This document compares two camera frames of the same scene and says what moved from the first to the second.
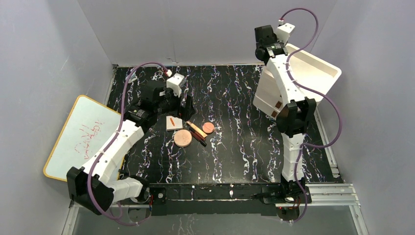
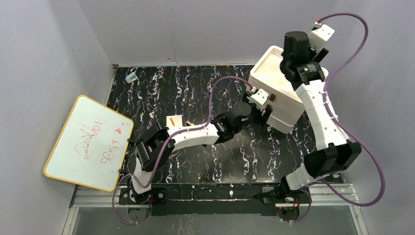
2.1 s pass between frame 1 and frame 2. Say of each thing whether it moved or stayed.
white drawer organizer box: moved
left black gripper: moved
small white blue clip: stayed
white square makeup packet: stayed
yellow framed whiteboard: stayed
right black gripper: moved
